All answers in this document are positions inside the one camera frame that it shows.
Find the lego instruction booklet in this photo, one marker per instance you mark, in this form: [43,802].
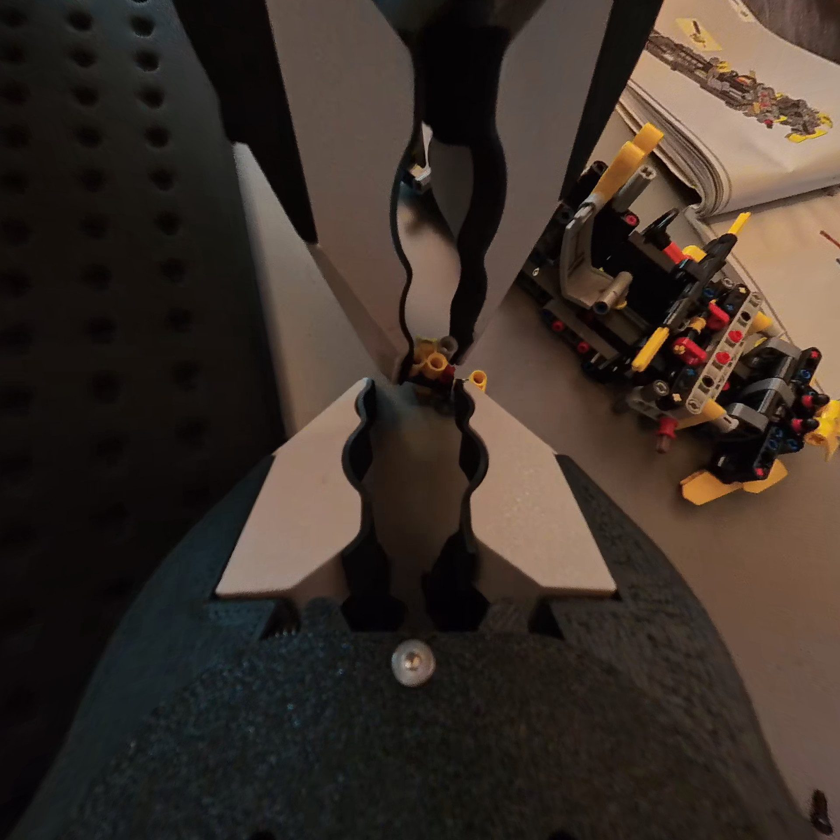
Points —
[735,98]

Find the lego car model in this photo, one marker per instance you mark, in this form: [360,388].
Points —
[669,328]

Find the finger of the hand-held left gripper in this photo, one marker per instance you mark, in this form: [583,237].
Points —
[348,164]
[525,144]

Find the yellow lego connector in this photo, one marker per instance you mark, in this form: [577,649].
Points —
[430,359]

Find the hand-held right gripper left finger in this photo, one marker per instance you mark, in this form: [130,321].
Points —
[295,518]

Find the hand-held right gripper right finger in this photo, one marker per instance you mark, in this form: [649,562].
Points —
[544,518]

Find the black perforated chair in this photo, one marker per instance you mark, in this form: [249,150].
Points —
[98,328]

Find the grey lego connector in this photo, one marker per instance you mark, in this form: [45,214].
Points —
[449,346]

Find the pile of red blue pins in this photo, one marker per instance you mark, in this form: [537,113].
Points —
[819,810]

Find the black lego beam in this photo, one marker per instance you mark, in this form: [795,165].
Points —
[433,390]

